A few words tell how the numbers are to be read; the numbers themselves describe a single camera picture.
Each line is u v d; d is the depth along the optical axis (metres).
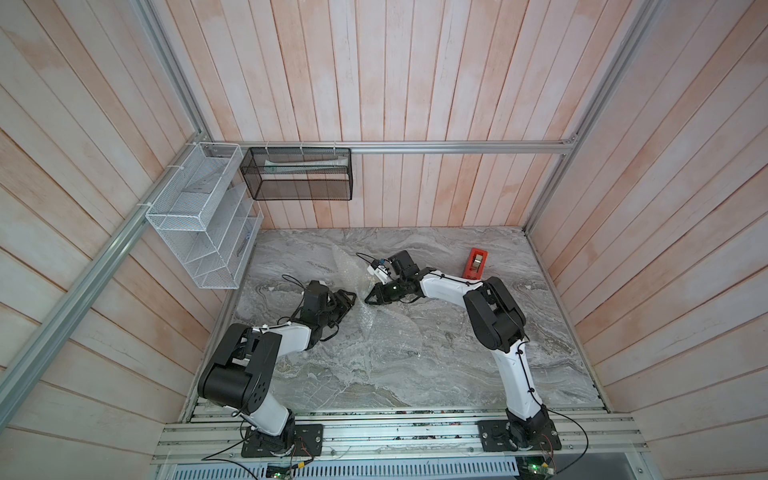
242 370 0.46
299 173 1.05
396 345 0.88
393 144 0.97
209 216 0.72
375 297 0.89
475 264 1.01
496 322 0.58
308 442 0.73
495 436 0.73
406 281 0.81
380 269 0.93
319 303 0.73
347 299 0.85
